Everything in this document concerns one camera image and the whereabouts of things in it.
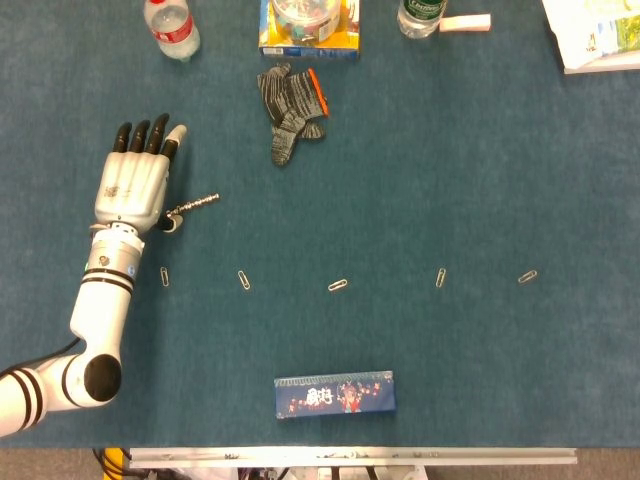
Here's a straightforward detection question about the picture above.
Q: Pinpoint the gray knit work glove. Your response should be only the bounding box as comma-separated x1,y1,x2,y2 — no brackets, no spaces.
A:
256,62,331,168

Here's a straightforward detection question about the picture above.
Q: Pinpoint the pink paper pack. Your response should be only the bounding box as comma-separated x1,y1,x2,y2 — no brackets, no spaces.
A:
439,14,492,34

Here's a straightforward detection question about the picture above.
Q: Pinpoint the aluminium table edge rail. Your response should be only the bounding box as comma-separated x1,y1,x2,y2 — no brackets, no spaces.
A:
128,446,579,470

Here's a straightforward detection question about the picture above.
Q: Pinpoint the green label water bottle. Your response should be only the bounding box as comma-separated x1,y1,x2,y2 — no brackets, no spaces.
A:
397,0,448,40

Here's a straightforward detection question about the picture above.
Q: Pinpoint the flat white box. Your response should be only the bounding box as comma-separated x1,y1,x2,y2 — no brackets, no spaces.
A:
563,48,640,75

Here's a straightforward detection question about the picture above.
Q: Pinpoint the silver beaded metal rod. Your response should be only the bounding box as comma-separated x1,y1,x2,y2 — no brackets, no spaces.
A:
167,192,221,219

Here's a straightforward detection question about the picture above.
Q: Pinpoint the yellow and blue cardboard box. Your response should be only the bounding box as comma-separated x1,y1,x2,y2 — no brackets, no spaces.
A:
258,0,361,62

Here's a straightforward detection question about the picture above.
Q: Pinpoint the red label plastic bottle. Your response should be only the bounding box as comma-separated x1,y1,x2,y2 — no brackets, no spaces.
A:
143,0,202,64

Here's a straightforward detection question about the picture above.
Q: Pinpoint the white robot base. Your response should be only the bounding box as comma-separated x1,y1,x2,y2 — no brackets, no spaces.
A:
172,465,429,480

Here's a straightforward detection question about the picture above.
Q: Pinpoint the dark blue printed pencil box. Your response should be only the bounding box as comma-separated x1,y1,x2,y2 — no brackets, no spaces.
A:
273,370,397,420

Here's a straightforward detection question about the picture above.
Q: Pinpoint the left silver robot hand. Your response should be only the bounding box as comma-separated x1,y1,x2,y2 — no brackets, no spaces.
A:
93,113,189,237

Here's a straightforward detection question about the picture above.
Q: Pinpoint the yellow and black cable bundle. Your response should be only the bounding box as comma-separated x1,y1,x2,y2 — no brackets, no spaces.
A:
92,447,132,480

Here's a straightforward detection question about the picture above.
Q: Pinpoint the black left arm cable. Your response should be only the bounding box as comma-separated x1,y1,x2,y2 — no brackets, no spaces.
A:
0,337,82,379

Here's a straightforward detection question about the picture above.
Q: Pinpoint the clear jar of coloured clips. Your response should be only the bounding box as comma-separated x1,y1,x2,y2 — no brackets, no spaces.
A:
269,0,342,44

